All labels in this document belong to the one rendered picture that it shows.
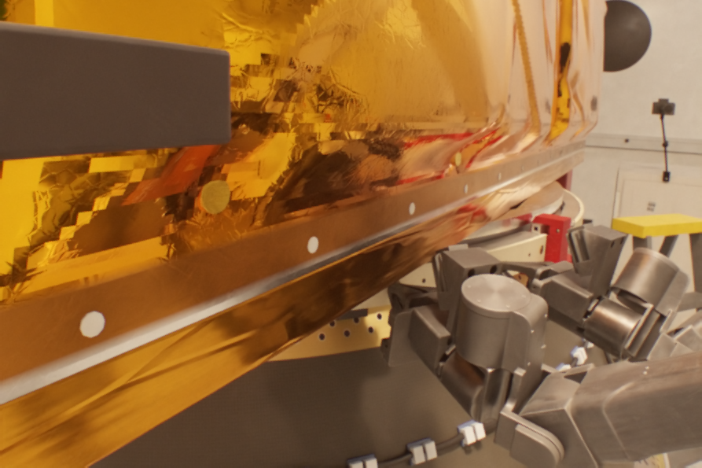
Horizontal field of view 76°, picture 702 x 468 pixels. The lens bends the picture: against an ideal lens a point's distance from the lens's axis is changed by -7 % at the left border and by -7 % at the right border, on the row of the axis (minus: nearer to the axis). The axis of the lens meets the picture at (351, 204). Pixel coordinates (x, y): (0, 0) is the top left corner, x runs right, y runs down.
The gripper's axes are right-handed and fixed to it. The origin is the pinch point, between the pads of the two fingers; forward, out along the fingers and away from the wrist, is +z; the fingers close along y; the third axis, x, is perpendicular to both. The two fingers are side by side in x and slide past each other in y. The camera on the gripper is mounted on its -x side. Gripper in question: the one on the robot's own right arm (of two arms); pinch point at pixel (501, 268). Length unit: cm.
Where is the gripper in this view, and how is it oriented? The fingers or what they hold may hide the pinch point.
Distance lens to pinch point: 70.4
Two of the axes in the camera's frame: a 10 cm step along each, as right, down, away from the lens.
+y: -8.0, 0.9, -5.9
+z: -5.8, -3.3, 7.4
